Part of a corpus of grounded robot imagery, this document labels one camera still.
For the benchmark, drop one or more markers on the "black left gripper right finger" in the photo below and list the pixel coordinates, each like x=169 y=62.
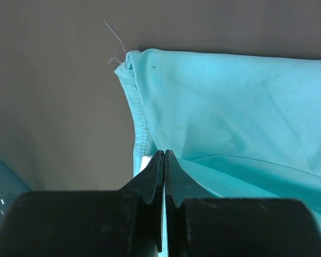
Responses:
x=201 y=224

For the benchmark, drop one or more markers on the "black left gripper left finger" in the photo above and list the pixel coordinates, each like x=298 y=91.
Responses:
x=126 y=222

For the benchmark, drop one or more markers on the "translucent teal plastic basket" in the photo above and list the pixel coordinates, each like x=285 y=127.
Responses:
x=11 y=185

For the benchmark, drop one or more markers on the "teal green t shirt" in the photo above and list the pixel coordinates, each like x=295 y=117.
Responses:
x=241 y=126

